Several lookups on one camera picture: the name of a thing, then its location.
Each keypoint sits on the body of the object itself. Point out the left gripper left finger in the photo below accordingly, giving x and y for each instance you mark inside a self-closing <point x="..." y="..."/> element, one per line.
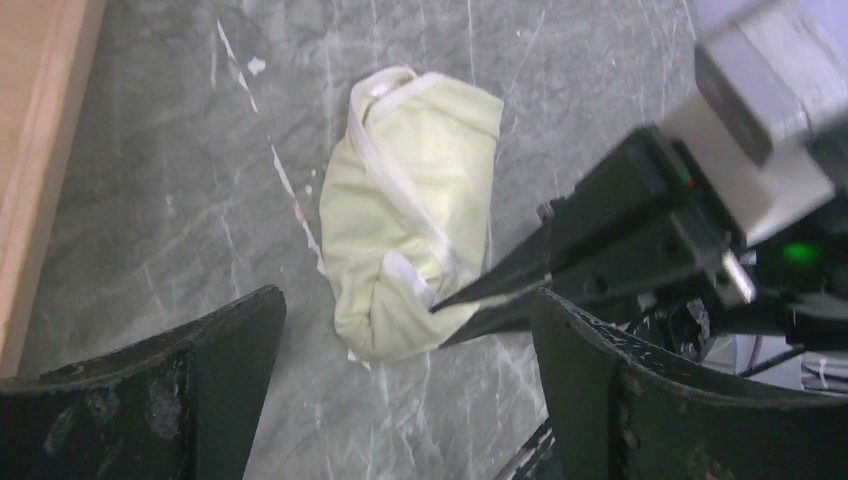
<point x="183" y="404"/>

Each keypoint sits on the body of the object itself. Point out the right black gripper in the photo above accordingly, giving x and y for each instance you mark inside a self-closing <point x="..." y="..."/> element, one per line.
<point x="643" y="221"/>

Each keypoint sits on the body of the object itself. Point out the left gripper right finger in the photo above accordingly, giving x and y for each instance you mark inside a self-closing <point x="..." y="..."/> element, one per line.
<point x="623" y="408"/>

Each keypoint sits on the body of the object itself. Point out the cream cloth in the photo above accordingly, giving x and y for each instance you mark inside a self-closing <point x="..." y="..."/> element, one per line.
<point x="404" y="210"/>

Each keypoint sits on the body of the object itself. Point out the wooden compartment tray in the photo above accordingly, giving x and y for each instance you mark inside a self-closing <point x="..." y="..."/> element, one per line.
<point x="47" y="50"/>

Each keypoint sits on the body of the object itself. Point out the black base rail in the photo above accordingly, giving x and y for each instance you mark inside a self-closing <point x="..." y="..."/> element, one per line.
<point x="537" y="459"/>

